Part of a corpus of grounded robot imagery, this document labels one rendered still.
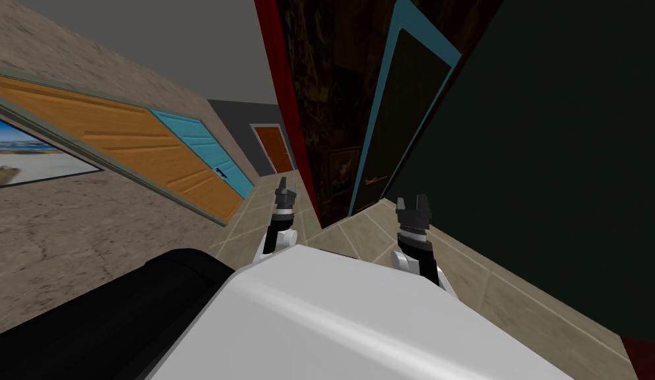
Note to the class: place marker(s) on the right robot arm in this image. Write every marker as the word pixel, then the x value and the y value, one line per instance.
pixel 419 258

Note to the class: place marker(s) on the beach landscape picture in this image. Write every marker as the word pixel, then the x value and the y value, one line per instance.
pixel 26 155

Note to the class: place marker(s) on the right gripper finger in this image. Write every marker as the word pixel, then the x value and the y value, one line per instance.
pixel 422 202
pixel 401 205

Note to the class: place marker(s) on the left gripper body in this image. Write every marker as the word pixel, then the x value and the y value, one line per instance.
pixel 285 200

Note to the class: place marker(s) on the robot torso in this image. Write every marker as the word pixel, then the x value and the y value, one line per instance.
pixel 327 322

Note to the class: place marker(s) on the dark door leaf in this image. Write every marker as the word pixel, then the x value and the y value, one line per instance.
pixel 401 121

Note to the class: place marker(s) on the dark framed painting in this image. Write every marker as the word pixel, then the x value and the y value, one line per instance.
pixel 343 171

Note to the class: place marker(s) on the large orange wooden door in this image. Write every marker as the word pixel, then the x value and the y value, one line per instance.
pixel 121 142

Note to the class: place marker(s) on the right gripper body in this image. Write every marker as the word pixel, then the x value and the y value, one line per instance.
pixel 413 218

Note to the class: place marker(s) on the turquoise panelled door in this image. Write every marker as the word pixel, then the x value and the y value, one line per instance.
pixel 206 145

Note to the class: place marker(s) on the small orange door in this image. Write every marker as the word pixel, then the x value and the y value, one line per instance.
pixel 275 150

